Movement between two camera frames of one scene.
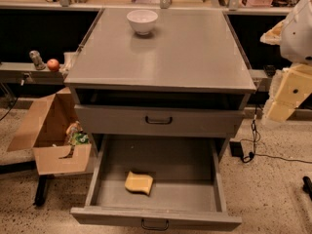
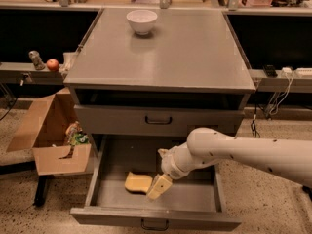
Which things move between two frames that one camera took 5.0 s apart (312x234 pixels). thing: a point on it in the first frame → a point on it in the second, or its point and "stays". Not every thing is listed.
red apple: (53, 64) stays
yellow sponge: (138, 182) stays
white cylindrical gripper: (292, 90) → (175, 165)
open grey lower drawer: (153, 181) stays
